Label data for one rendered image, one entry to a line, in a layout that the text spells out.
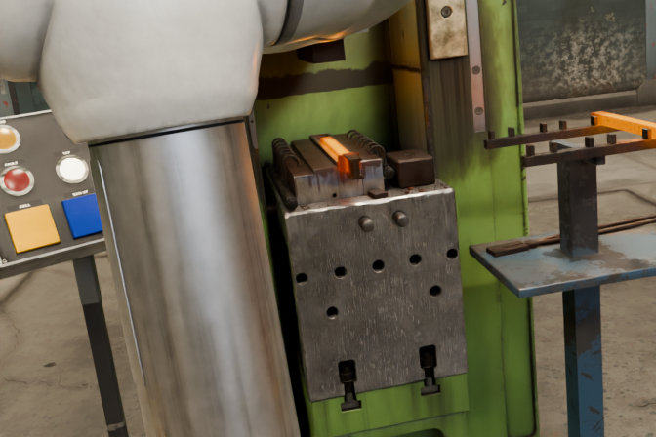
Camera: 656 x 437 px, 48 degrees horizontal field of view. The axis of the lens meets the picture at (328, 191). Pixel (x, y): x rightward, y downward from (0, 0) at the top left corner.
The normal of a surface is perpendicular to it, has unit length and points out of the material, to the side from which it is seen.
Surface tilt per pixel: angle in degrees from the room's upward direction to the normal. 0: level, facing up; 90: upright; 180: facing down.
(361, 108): 90
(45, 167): 60
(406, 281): 90
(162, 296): 83
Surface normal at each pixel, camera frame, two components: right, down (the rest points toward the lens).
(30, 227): 0.44, -0.37
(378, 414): 0.17, 0.22
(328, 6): 0.33, 0.81
